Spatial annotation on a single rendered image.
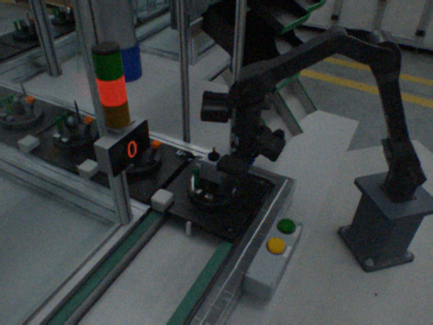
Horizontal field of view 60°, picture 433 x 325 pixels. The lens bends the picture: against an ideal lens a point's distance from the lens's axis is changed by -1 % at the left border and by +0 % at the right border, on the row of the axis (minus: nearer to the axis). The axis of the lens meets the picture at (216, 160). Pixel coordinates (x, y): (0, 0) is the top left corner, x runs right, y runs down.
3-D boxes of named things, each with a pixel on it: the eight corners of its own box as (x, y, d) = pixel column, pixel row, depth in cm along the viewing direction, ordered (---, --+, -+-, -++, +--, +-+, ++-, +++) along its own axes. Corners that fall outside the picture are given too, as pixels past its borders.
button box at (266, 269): (300, 239, 99) (304, 223, 95) (270, 302, 85) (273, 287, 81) (275, 228, 102) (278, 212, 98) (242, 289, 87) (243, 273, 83)
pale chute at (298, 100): (308, 114, 131) (318, 110, 127) (288, 131, 123) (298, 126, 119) (265, 44, 128) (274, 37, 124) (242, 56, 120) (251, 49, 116)
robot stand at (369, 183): (413, 261, 99) (444, 207, 87) (365, 273, 96) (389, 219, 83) (380, 221, 110) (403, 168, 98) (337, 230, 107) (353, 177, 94)
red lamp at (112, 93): (133, 97, 73) (129, 74, 70) (115, 108, 70) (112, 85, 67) (112, 90, 75) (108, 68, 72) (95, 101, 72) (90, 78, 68)
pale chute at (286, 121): (293, 136, 121) (304, 132, 117) (271, 156, 112) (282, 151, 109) (246, 60, 118) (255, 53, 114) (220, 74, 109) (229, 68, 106)
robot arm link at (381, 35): (390, 24, 71) (354, 35, 73) (399, 37, 65) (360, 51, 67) (413, 153, 88) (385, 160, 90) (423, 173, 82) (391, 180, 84)
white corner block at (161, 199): (175, 204, 101) (174, 193, 99) (166, 215, 98) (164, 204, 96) (161, 198, 103) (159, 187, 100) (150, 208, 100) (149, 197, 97)
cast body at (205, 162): (227, 174, 100) (229, 153, 95) (220, 184, 97) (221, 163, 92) (200, 165, 103) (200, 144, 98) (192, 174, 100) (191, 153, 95)
